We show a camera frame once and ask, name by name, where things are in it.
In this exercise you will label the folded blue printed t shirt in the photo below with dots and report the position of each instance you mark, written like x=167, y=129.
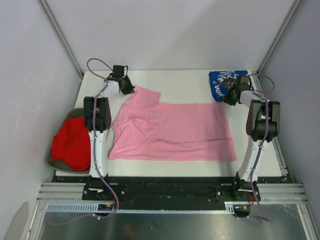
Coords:
x=221, y=81

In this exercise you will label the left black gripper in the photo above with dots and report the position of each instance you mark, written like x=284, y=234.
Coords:
x=130, y=89

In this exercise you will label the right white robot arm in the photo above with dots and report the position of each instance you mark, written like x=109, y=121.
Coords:
x=262, y=126

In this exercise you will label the right aluminium frame post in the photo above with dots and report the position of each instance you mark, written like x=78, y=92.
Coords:
x=286, y=23

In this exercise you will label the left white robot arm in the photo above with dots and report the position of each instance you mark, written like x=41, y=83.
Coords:
x=98, y=119

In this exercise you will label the left aluminium frame post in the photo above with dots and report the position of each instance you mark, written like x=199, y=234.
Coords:
x=47, y=11

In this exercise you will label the red t shirt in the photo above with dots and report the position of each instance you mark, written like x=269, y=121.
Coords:
x=72, y=145

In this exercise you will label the pink t shirt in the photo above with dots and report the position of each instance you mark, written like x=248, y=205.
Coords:
x=146, y=129

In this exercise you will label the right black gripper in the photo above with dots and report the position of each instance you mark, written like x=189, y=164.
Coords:
x=227, y=97

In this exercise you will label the aluminium frame post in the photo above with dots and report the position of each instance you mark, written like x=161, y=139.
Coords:
x=47, y=11
x=286, y=23

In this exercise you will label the grey plastic tray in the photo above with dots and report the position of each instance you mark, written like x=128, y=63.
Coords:
x=59, y=165

